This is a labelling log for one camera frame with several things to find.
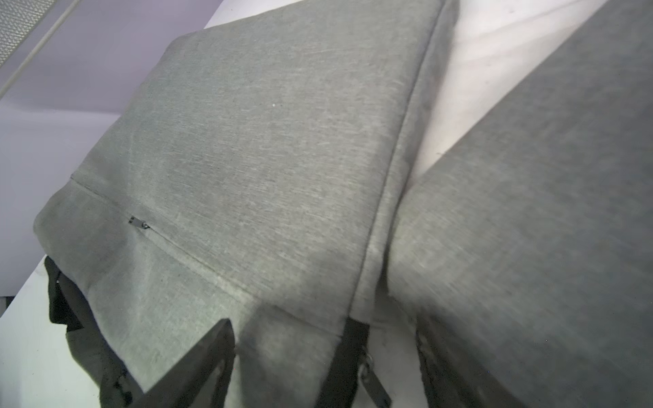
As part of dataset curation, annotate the white two-tier mesh shelf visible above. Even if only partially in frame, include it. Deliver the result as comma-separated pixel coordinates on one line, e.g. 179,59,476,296
1,0,81,96

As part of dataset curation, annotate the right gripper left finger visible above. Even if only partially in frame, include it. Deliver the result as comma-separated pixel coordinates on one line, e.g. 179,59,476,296
131,319,236,408

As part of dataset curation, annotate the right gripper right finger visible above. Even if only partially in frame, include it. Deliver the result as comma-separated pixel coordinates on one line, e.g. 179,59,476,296
416,326,525,407

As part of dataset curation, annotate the grey laptop bag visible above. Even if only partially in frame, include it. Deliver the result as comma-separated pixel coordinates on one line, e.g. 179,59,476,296
387,1,652,407
34,1,459,407

